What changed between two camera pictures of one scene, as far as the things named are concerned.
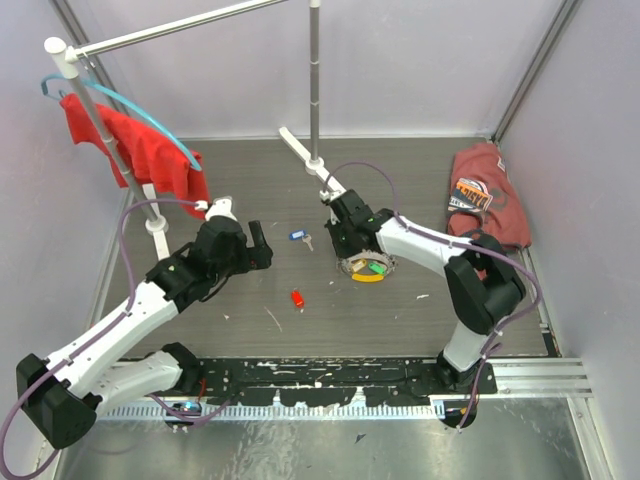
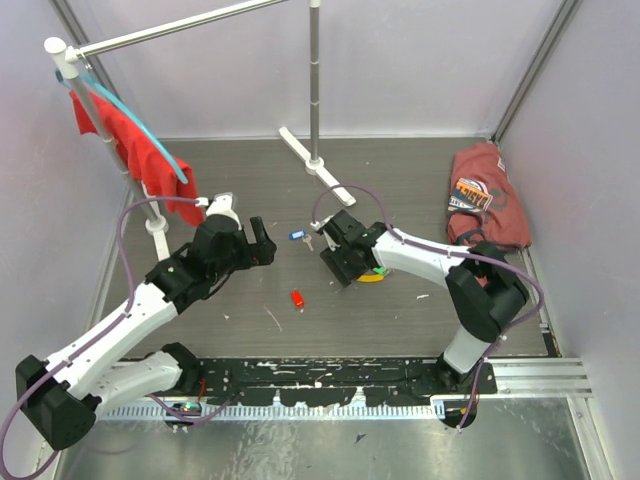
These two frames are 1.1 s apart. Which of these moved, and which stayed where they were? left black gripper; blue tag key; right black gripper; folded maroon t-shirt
Moved: right black gripper
Stayed: folded maroon t-shirt; blue tag key; left black gripper
